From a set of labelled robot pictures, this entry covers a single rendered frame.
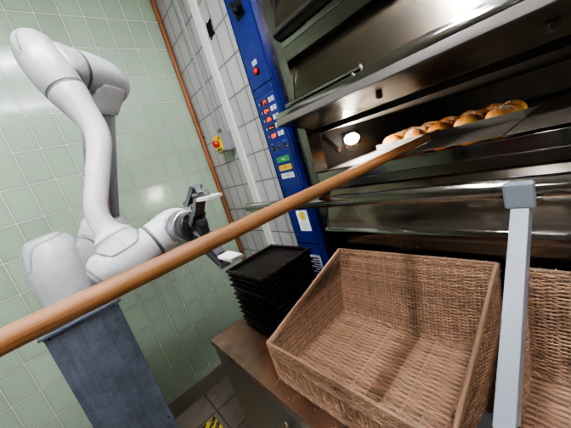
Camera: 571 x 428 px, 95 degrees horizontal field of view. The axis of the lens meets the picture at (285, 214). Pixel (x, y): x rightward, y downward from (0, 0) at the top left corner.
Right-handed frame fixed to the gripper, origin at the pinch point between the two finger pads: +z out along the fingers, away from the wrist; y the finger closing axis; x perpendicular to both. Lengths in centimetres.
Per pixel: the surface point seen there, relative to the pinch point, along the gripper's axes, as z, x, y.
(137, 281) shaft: 7.0, 18.6, 0.4
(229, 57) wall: -62, -60, -61
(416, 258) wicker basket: 9, -57, 35
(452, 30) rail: 31, -46, -24
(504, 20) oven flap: 39, -45, -22
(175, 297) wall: -118, -7, 52
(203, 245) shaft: 7.0, 7.9, -0.2
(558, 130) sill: 44, -60, 1
